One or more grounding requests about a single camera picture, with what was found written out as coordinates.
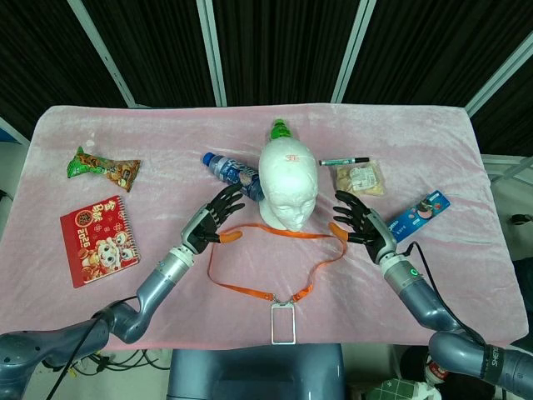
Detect blue drink bottle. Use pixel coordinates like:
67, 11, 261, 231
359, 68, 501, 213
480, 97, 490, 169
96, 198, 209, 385
202, 152, 266, 203

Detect blue Oreo cookie box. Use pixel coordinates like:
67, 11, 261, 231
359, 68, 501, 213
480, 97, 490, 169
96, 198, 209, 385
386, 190, 451, 243

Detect green orange snack bag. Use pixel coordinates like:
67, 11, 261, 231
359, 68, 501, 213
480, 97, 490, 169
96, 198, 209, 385
66, 146, 142, 193

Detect green grid patterned item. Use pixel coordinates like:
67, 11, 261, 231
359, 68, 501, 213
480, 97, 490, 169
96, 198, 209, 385
368, 377, 424, 400

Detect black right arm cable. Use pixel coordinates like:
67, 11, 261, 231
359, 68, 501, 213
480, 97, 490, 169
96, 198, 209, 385
395, 240, 486, 347

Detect white partition post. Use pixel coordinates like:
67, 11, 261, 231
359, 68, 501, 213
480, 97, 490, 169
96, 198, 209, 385
197, 0, 228, 108
331, 0, 378, 104
466, 41, 533, 117
68, 0, 137, 108

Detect white foam mannequin head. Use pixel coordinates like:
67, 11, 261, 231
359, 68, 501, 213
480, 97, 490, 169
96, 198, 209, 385
257, 139, 320, 231

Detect clear bag of snacks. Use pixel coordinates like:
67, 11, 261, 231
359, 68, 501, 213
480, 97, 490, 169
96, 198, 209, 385
335, 160, 386, 197

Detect silver badge holder frame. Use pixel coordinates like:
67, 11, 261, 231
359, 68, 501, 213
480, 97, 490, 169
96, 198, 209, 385
269, 296, 297, 346

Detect red spiral calendar notebook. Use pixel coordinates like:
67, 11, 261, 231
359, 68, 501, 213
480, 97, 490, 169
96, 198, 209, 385
59, 195, 142, 289

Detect green capped bottle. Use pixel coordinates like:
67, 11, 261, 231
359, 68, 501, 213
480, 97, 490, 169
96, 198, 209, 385
269, 118, 293, 142

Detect white metal side frame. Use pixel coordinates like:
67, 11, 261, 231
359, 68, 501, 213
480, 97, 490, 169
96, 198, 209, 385
482, 152, 533, 183

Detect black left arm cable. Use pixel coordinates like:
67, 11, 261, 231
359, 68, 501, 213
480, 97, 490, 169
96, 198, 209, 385
52, 296, 138, 400

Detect green black marker pen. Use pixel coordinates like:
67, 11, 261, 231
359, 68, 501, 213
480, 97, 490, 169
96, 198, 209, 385
318, 157, 371, 167

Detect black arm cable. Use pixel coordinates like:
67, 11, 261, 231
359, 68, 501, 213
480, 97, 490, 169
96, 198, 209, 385
395, 240, 486, 347
52, 296, 138, 400

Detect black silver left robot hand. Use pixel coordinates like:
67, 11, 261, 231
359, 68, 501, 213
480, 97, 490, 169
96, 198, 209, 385
179, 183, 247, 256

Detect orange lanyard strap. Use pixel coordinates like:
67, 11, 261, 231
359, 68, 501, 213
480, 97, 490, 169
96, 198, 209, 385
207, 222, 349, 303

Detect grey-blue robot torso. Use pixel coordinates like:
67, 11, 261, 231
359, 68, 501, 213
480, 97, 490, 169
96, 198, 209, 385
166, 343, 346, 400

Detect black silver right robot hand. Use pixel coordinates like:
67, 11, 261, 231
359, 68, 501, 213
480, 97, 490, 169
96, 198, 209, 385
328, 190, 399, 265

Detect black floor cables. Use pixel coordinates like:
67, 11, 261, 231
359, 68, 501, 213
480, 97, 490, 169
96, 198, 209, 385
41, 348, 172, 376

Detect pink velvet table cloth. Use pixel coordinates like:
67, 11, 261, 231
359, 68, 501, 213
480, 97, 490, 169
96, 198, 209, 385
0, 103, 529, 350

